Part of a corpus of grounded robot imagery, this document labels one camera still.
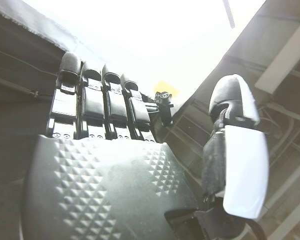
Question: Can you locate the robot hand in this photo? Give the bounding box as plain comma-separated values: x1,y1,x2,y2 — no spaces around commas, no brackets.
21,51,270,240

